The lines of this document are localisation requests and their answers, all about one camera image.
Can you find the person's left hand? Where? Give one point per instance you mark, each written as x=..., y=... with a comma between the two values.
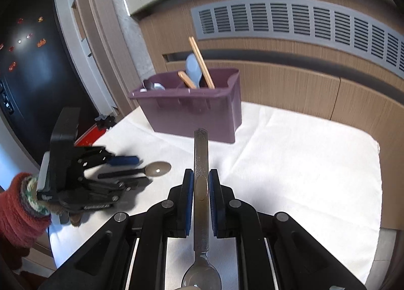
x=75, y=220

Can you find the large metal spoon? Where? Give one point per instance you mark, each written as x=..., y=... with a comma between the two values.
x=201, y=157

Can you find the wooden cabinet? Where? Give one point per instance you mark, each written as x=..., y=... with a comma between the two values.
x=299, y=88

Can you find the black refrigerator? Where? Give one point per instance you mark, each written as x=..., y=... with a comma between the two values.
x=34, y=88

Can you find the red floor mat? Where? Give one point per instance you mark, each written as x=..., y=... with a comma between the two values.
x=91, y=135

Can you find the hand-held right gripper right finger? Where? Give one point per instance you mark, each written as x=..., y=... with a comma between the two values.
x=212, y=203

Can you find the door frame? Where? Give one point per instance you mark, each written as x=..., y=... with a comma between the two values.
x=101, y=40

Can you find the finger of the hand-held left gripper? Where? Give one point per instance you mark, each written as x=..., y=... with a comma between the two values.
x=135, y=182
x=124, y=160

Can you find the light blue plastic spoon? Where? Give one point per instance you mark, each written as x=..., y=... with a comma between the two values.
x=192, y=67

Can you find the person's left forearm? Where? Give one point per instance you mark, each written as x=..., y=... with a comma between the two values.
x=19, y=220

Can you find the wooden chopstick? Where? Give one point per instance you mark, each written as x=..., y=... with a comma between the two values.
x=198, y=56

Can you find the white table cloth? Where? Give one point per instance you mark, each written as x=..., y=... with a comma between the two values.
x=299, y=176

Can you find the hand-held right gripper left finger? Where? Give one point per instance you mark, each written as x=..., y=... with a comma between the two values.
x=188, y=203

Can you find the grey vent grille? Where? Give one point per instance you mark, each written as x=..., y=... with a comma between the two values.
x=284, y=21

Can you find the purple utensil holder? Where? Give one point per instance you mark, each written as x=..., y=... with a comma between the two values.
x=195, y=113

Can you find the wooden spoon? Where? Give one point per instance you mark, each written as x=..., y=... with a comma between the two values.
x=186, y=79

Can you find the small black object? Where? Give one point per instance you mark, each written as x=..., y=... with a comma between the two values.
x=105, y=121

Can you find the group of fridge magnets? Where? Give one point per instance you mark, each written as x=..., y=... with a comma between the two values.
x=41, y=42

